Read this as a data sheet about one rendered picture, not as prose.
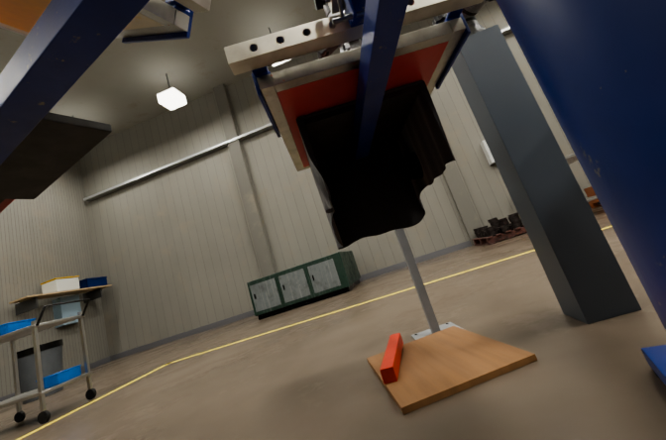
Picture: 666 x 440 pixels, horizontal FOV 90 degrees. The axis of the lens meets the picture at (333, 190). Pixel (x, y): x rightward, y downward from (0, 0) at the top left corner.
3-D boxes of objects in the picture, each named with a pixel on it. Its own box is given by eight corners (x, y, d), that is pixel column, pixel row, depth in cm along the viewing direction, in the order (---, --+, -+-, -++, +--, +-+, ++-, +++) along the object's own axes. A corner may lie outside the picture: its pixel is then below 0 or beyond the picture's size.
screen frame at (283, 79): (297, 171, 164) (294, 165, 165) (407, 137, 167) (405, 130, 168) (260, 89, 87) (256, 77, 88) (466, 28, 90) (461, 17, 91)
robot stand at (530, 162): (610, 301, 131) (487, 48, 157) (642, 309, 114) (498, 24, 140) (563, 314, 133) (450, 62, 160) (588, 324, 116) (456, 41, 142)
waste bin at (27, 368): (77, 384, 515) (71, 336, 531) (39, 399, 460) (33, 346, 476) (48, 392, 523) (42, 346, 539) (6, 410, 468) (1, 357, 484)
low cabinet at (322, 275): (362, 280, 709) (352, 250, 724) (351, 290, 556) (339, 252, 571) (285, 305, 733) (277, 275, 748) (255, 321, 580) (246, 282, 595)
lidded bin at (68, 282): (65, 293, 752) (63, 280, 759) (81, 288, 746) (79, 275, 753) (41, 297, 701) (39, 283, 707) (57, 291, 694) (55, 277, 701)
